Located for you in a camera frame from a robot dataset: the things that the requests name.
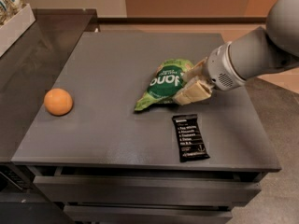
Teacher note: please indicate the black rxbar chocolate bar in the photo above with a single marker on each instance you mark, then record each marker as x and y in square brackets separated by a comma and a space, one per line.
[190, 142]

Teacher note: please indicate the lower grey drawer front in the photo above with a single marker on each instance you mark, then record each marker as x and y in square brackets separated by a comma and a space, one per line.
[130, 215]

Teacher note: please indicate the snack packets in box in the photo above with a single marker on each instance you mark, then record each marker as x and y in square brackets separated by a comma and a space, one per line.
[9, 8]

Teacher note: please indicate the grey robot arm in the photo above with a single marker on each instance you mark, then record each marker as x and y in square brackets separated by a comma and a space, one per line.
[271, 49]

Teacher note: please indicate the grey drawer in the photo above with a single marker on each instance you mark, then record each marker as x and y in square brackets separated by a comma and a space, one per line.
[130, 215]
[147, 191]

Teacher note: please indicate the orange fruit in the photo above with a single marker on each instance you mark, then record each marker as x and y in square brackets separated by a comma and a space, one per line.
[58, 102]

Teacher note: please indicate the green rice chip bag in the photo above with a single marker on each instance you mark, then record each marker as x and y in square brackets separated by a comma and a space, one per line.
[167, 81]

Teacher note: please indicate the white snack box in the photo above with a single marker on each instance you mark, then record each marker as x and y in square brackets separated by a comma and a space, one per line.
[12, 30]

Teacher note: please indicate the dark side counter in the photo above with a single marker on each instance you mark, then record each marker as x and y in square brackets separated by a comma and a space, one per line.
[27, 71]

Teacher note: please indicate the grey round gripper body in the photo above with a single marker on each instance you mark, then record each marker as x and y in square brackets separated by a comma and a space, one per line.
[219, 66]

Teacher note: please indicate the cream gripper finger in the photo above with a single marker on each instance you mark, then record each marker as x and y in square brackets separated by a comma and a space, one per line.
[196, 71]
[194, 91]

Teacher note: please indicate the upper grey drawer front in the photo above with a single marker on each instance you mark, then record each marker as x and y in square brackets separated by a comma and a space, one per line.
[147, 191]

